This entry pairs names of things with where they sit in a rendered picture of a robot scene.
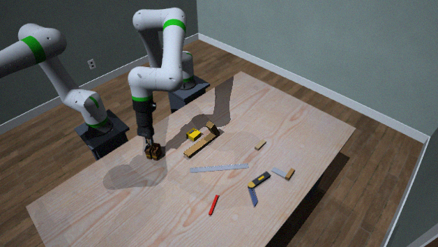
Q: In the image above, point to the grey flat bar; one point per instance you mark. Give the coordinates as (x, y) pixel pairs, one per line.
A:
(219, 167)

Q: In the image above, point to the black sliding bevel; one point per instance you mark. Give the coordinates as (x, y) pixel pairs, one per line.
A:
(254, 183)

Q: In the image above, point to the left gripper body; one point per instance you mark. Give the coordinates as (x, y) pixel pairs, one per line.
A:
(143, 111)

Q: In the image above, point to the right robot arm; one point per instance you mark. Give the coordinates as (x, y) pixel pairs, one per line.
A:
(40, 45)

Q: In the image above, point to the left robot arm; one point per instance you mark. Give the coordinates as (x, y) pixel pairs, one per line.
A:
(169, 70)

